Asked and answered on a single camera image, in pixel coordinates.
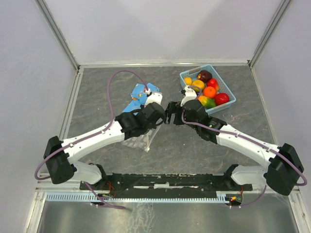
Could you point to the red yellow pear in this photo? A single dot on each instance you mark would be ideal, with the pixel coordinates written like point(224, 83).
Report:
point(213, 83)

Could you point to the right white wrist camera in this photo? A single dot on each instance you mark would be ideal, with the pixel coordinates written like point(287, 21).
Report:
point(189, 94)

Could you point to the orange tangerine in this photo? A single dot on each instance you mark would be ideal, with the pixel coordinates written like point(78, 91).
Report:
point(209, 92)

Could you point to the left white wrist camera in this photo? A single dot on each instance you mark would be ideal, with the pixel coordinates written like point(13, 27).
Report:
point(154, 97)

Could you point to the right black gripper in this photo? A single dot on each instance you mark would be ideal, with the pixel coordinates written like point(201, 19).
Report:
point(174, 108)

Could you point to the clear dotted zip bag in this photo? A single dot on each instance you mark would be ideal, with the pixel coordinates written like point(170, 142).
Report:
point(143, 141)

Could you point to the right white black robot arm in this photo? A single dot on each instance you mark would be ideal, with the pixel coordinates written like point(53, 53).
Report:
point(278, 167)

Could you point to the green orange mango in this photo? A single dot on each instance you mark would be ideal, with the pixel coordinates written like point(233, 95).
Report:
point(207, 102)

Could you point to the light blue plastic basket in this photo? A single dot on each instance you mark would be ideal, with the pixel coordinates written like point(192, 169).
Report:
point(223, 88)

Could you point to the bright red apple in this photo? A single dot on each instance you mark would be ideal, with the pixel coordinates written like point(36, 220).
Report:
point(221, 98)

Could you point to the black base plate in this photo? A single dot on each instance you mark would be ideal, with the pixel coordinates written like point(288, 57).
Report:
point(167, 186)

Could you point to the small yellow lemon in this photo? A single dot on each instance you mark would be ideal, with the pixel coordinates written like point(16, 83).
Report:
point(188, 81)

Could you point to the yellow round fruit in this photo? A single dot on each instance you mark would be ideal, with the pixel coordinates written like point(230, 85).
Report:
point(199, 85)

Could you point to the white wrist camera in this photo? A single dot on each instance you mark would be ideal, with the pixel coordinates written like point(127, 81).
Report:
point(154, 97)
point(189, 94)

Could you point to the dark red apple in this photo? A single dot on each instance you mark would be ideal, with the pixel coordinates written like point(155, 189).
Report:
point(204, 76)

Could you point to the blue patterned cloth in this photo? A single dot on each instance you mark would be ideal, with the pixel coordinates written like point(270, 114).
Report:
point(139, 96)

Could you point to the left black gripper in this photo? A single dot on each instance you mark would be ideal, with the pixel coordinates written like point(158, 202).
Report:
point(154, 124)

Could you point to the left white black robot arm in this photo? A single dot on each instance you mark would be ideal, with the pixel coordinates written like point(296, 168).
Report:
point(62, 157)

